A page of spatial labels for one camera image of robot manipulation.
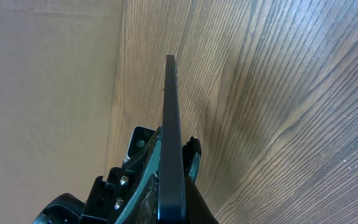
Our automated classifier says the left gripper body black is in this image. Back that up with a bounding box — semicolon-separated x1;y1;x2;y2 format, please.
80;128;162;223

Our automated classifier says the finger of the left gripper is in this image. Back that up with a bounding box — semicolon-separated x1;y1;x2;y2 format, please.
182;136;202;182

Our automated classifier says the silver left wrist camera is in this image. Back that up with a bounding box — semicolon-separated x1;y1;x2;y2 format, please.
123;126;155;163

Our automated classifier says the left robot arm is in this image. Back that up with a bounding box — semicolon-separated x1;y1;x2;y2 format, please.
34;126;162;224

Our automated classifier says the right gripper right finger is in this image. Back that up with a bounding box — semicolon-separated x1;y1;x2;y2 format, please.
185;176;219;224

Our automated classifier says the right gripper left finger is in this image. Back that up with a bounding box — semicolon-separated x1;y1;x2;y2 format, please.
115;174;158;224

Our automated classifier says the blue Samsung smartphone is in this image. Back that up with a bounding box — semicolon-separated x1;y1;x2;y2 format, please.
158;55;186;223

